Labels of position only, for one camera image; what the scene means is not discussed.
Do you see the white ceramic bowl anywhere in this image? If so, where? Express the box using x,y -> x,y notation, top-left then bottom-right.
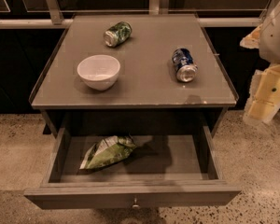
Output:
77,55 -> 120,91

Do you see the blue soda can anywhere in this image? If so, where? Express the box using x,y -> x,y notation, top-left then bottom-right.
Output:
172,48 -> 198,83

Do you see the grey wooden cabinet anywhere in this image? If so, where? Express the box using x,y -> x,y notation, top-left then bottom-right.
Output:
30,14 -> 238,133

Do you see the small metal drawer knob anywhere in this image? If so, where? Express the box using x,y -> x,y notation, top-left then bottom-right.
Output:
132,198 -> 141,209

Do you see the metal railing frame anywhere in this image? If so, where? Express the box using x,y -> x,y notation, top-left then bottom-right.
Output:
0,0 -> 280,29

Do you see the green jalapeno chip bag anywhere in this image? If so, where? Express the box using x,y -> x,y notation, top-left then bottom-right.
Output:
79,135 -> 136,170

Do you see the green soda can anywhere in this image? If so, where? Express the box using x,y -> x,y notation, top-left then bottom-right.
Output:
103,21 -> 132,48

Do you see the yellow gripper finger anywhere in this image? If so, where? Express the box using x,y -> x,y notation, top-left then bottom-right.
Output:
240,25 -> 261,49
244,63 -> 280,125

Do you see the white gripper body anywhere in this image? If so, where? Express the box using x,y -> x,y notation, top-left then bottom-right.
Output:
259,1 -> 280,64

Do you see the open grey top drawer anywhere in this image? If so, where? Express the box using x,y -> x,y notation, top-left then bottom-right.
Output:
24,126 -> 240,209

